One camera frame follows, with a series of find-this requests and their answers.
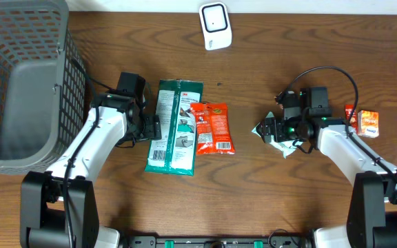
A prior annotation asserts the orange tissue packet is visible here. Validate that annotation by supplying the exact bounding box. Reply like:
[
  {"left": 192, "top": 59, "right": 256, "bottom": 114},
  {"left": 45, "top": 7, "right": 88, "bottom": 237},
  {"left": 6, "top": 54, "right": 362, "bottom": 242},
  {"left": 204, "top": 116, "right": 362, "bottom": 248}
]
[{"left": 358, "top": 110, "right": 379, "bottom": 138}]

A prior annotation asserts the green white 3M package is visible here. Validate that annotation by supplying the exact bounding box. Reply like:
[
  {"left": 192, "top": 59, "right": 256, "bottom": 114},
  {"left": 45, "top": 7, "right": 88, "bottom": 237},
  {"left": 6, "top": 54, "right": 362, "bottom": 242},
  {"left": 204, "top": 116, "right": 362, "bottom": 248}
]
[{"left": 145, "top": 79, "right": 204, "bottom": 176}]

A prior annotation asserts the black cable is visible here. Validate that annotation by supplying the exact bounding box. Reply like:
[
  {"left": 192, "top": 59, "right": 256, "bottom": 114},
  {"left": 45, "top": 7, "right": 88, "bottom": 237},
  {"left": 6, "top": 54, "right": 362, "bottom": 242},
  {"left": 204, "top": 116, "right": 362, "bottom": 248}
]
[
  {"left": 60, "top": 56, "right": 116, "bottom": 248},
  {"left": 276, "top": 65, "right": 397, "bottom": 221}
]

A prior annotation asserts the grey plastic mesh basket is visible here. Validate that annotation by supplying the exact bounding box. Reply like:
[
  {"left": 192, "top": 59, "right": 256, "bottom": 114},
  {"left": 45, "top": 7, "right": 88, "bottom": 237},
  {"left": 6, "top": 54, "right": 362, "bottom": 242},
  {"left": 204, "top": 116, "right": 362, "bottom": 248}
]
[{"left": 0, "top": 1, "right": 85, "bottom": 174}]

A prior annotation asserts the red Nescafe coffee pack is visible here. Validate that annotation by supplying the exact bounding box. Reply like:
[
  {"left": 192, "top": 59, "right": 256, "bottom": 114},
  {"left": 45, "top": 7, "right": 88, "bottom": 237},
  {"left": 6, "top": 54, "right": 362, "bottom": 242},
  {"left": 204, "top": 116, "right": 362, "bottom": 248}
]
[{"left": 190, "top": 103, "right": 236, "bottom": 155}]

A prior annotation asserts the white barcode scanner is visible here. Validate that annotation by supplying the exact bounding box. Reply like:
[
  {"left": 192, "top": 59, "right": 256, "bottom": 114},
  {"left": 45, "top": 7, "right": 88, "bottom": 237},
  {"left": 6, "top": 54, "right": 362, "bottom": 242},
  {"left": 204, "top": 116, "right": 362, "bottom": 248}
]
[{"left": 198, "top": 1, "right": 232, "bottom": 51}]

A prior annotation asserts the red Nescafe stick sachet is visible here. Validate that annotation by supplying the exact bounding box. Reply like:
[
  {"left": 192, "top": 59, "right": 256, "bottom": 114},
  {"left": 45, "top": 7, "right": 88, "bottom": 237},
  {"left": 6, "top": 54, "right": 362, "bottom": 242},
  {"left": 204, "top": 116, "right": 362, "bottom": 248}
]
[{"left": 345, "top": 105, "right": 358, "bottom": 132}]

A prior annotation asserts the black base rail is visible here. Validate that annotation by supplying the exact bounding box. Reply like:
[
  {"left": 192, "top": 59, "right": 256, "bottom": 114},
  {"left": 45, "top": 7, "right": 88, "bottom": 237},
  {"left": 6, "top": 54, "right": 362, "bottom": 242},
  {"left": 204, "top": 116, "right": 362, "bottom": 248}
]
[{"left": 119, "top": 233, "right": 315, "bottom": 248}]

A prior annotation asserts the mint green wet wipes pack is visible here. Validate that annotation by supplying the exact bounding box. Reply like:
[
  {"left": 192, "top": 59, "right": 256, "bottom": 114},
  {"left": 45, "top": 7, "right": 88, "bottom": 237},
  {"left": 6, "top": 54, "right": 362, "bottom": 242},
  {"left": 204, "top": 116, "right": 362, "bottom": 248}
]
[{"left": 252, "top": 112, "right": 303, "bottom": 158}]

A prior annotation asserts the left black cable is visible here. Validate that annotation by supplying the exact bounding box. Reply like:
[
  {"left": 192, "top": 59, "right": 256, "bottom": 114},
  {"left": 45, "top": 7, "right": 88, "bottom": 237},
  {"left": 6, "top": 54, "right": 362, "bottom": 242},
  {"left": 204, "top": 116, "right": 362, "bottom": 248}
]
[{"left": 60, "top": 56, "right": 116, "bottom": 248}]

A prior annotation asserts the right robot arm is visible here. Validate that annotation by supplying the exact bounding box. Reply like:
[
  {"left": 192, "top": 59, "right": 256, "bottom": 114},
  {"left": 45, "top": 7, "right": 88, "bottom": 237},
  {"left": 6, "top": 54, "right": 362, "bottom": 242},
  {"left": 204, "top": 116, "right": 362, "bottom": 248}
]
[{"left": 253, "top": 87, "right": 397, "bottom": 247}]

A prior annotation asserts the right black cable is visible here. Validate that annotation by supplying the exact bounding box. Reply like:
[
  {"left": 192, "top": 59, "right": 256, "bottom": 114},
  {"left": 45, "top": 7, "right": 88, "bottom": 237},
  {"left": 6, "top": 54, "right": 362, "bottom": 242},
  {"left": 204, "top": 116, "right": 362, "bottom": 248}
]
[{"left": 276, "top": 65, "right": 397, "bottom": 221}]

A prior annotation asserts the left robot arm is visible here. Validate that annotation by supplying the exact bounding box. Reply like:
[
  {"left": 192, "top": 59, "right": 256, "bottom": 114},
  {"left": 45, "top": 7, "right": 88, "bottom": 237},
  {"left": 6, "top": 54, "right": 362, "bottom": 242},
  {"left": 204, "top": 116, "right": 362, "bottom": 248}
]
[{"left": 20, "top": 93, "right": 161, "bottom": 248}]

